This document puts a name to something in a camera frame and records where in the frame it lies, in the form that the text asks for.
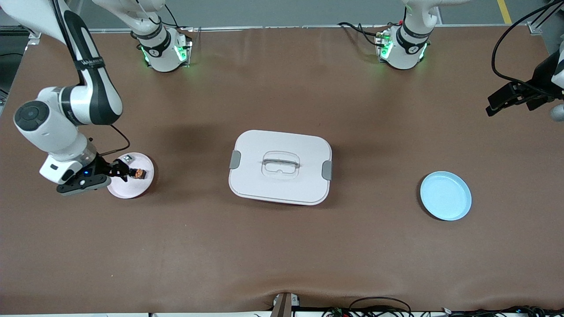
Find aluminium frame profile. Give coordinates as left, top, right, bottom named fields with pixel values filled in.
left=24, top=26, right=45, bottom=44
left=527, top=0, right=558, bottom=35

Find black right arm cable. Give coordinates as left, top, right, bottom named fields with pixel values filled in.
left=99, top=125, right=131, bottom=157

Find black base cables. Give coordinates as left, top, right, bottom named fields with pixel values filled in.
left=338, top=20, right=399, bottom=47
left=148, top=4, right=194, bottom=32

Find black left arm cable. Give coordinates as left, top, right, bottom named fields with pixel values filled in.
left=491, top=0, right=560, bottom=95

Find black left base cables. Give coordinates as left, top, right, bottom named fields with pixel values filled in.
left=338, top=20, right=399, bottom=47

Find white box with handle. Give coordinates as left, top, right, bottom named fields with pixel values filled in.
left=228, top=129, right=333, bottom=206

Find light blue round plate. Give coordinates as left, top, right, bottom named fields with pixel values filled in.
left=420, top=171, right=472, bottom=221

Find pink round plate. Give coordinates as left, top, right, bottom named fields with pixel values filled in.
left=106, top=152, right=155, bottom=199

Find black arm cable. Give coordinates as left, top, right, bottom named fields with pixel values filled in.
left=99, top=125, right=131, bottom=157
left=491, top=0, right=560, bottom=95

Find black looped cable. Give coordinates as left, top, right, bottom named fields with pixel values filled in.
left=349, top=297, right=412, bottom=317

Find silver table edge strip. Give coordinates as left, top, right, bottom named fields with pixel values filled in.
left=88, top=24, right=529, bottom=33

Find black cable bundle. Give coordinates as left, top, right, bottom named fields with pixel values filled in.
left=441, top=305, right=564, bottom=317

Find black right base cables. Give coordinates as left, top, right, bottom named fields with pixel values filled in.
left=148, top=4, right=194, bottom=32

